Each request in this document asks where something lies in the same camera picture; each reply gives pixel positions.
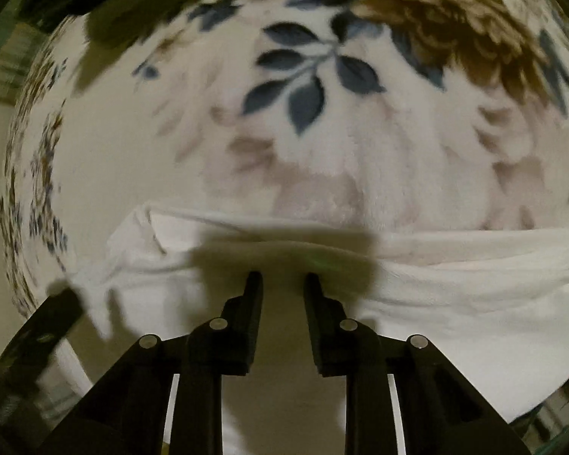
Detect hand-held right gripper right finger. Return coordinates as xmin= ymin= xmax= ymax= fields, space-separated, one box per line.
xmin=303 ymin=272 xmax=528 ymax=455

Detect white floral blanket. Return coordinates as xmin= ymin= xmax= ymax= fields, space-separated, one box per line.
xmin=0 ymin=0 xmax=569 ymax=323

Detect green plaid cloth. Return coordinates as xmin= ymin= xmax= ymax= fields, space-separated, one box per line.
xmin=0 ymin=21 xmax=46 ymax=102

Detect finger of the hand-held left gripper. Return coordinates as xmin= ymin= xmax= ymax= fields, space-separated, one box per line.
xmin=0 ymin=288 xmax=87 ymax=430

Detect white pants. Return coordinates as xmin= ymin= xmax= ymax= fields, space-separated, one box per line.
xmin=69 ymin=201 xmax=569 ymax=455

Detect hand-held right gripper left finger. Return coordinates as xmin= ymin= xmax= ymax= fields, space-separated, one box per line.
xmin=42 ymin=271 xmax=265 ymax=455

